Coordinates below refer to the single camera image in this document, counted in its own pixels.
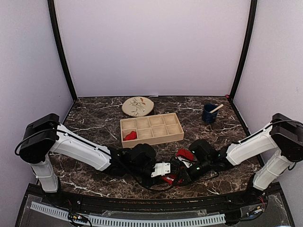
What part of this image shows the left black frame post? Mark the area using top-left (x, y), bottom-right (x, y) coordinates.
top-left (47, 0), bottom-right (78, 102)

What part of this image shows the black frame post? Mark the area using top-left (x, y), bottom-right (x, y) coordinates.
top-left (229, 0), bottom-right (258, 102)
top-left (47, 0), bottom-right (78, 102)

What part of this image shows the white slotted cable duct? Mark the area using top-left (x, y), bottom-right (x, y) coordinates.
top-left (30, 201), bottom-right (226, 227)

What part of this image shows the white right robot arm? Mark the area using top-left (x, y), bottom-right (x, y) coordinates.
top-left (178, 113), bottom-right (303, 205)

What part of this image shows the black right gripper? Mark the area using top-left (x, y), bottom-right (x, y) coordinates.
top-left (172, 157), bottom-right (212, 186)

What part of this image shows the red sock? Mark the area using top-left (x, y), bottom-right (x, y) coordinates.
top-left (162, 149), bottom-right (195, 186)
top-left (124, 131), bottom-right (137, 141)

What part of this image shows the floral ceramic plate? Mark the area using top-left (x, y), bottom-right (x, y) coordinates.
top-left (122, 96), bottom-right (154, 117)

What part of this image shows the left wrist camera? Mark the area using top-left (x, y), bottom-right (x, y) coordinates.
top-left (151, 162), bottom-right (171, 177)

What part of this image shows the right black frame post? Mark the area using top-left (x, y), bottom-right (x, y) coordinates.
top-left (229, 0), bottom-right (258, 102)

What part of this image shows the wooden compartment tray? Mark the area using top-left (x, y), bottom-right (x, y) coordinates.
top-left (120, 113), bottom-right (184, 148)

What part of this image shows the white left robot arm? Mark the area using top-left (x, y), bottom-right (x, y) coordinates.
top-left (15, 113), bottom-right (171, 206)

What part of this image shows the black front rail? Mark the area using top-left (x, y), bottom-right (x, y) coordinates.
top-left (73, 196), bottom-right (229, 212)

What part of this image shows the dark blue mug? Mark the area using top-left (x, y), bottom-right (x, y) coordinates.
top-left (202, 104), bottom-right (218, 124)

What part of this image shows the wooden stick in mug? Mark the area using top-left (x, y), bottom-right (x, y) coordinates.
top-left (210, 104), bottom-right (224, 114)

